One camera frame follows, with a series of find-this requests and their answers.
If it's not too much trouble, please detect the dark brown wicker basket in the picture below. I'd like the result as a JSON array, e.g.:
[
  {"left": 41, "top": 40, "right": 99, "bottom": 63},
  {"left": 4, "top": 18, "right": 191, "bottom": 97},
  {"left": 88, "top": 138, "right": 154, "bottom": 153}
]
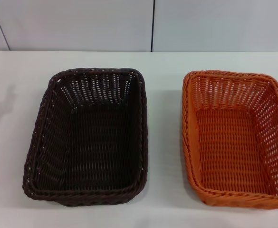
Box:
[{"left": 22, "top": 67, "right": 149, "bottom": 207}]

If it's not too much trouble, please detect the orange wicker basket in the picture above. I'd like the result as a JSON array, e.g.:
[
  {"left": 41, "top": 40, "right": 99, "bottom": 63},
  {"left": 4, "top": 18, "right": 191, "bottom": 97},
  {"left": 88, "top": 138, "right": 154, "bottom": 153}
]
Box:
[{"left": 181, "top": 69, "right": 278, "bottom": 207}]

